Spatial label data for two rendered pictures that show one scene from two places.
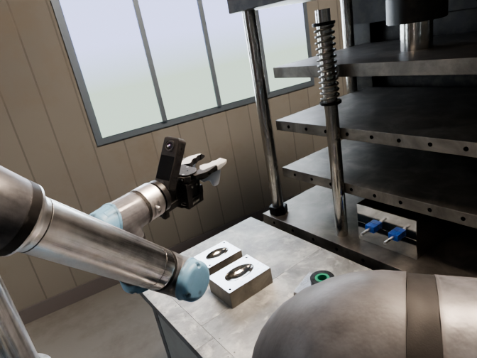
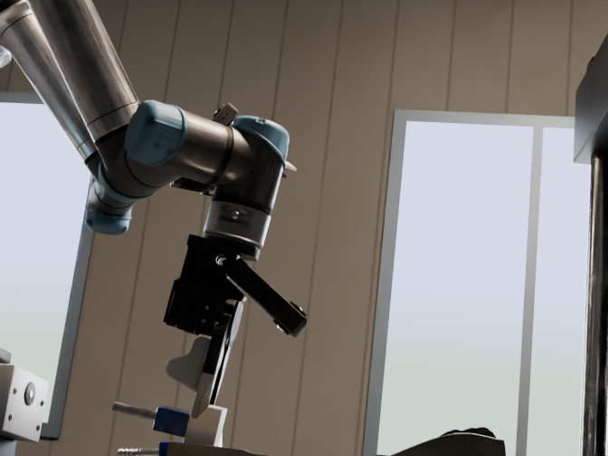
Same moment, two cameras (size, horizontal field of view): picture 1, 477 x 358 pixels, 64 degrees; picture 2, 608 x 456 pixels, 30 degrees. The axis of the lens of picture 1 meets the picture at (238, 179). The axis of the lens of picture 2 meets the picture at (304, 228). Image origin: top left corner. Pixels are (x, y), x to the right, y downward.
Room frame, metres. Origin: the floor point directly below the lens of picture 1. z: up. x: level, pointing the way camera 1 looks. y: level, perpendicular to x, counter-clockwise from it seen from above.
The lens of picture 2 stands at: (-0.62, -1.10, 0.77)
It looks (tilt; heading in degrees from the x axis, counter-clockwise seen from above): 17 degrees up; 36
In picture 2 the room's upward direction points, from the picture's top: 7 degrees clockwise
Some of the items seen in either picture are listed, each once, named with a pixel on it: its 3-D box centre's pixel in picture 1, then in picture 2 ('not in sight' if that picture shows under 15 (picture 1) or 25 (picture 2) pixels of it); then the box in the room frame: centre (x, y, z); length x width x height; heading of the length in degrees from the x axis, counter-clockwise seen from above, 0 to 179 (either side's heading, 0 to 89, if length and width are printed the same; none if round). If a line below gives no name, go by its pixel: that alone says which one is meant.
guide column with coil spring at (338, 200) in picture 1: (336, 170); not in sight; (1.54, -0.42, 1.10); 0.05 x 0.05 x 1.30
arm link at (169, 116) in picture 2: not in sight; (172, 145); (0.33, -0.22, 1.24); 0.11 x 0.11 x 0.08; 64
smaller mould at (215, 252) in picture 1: (218, 259); not in sight; (1.45, 0.15, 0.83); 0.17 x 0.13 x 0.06; 123
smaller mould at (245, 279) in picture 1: (240, 280); not in sight; (1.26, 0.07, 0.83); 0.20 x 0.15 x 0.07; 123
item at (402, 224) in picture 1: (418, 207); not in sight; (1.49, -0.76, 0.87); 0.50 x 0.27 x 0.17; 123
